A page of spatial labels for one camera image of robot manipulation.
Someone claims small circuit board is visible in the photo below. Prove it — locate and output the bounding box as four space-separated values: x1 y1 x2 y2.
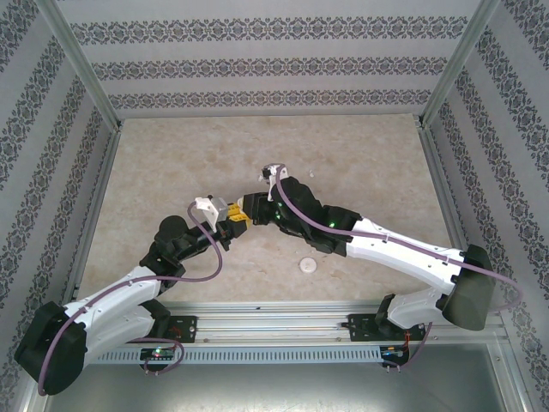
140 347 178 362
379 345 411 361

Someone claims grey metal shelf panel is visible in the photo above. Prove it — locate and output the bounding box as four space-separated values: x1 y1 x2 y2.
42 342 522 412

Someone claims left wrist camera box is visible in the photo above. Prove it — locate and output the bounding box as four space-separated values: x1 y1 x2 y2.
194 195 231 228

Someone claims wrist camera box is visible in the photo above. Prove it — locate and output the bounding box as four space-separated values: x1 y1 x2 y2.
262 161 287 203
194 195 231 228

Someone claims long purple left arm cable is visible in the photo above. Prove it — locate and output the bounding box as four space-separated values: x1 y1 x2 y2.
37 201 226 397

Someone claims long purple arm cable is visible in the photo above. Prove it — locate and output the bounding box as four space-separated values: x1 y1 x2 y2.
275 165 525 314
37 201 226 397

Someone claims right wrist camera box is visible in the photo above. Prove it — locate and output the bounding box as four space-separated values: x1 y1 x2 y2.
262 161 287 203

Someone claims long purple right arm cable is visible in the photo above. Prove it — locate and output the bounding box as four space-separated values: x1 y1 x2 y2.
275 165 525 314

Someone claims aluminium side rail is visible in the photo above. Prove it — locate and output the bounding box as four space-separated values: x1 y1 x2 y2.
419 124 535 412
16 122 125 412

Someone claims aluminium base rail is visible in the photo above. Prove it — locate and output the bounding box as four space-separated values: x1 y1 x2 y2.
124 300 507 344

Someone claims short purple cable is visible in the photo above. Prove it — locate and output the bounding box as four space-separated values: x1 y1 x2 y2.
401 321 433 375
143 340 186 378

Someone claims white slotted cable duct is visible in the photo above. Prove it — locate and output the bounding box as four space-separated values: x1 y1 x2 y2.
92 344 383 367

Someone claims aluminium frame post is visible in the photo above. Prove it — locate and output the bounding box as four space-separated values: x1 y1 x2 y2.
419 0 503 130
36 0 124 130

